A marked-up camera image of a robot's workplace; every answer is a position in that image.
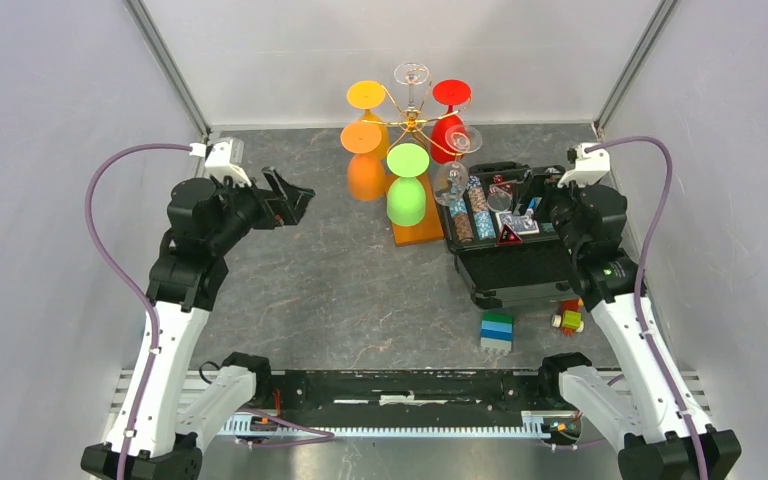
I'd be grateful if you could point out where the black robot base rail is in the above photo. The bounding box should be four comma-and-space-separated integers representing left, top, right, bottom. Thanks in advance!
248, 369, 576, 428

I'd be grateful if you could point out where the black poker chip case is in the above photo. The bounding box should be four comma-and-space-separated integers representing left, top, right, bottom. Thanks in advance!
438, 162, 576, 310

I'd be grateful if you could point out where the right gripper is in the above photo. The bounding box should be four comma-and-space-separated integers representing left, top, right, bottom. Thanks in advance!
510, 168, 594, 256

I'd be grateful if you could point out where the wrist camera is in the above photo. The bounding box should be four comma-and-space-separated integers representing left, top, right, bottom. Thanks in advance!
204, 137, 253, 187
557, 142, 611, 187

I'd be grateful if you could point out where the clear wine glass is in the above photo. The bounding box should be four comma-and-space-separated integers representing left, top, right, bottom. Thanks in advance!
431, 124, 483, 207
394, 62, 431, 111

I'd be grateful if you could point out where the clear wine glass front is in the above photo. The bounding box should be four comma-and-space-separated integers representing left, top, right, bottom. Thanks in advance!
431, 124, 483, 207

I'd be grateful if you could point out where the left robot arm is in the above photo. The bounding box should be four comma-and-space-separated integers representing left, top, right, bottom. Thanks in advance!
80, 167, 315, 479

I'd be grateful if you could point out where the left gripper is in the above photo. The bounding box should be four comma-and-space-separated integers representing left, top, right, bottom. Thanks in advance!
208, 165, 314, 254

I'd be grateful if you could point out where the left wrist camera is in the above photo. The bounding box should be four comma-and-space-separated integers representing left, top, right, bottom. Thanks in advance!
204, 137, 253, 187

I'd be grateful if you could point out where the green wine glass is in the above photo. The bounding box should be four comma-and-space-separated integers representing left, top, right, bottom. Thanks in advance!
387, 143, 430, 227

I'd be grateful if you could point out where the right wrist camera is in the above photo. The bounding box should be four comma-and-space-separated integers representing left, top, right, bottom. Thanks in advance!
557, 142, 611, 187

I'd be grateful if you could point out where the yellow wine glass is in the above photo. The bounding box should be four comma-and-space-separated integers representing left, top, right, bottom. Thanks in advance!
346, 80, 390, 160

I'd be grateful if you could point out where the red wine glass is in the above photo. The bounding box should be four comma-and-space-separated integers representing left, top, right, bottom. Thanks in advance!
430, 79, 472, 164

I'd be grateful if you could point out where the small colourful toy car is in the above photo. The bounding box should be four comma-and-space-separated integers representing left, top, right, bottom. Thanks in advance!
551, 299, 584, 336

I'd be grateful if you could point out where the blue green toy block stack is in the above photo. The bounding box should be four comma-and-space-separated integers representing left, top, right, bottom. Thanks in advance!
479, 311, 514, 354

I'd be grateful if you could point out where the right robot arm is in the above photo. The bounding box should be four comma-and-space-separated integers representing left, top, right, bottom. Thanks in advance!
517, 173, 742, 479

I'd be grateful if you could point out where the clear wine glass back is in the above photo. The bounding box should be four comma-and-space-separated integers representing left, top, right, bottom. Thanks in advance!
394, 62, 431, 111

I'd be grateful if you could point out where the orange wine glass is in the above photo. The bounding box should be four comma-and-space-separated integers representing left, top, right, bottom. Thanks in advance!
340, 121, 385, 202

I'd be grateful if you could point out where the gold wire wooden glass rack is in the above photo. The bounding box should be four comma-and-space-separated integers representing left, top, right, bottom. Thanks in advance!
385, 79, 472, 246

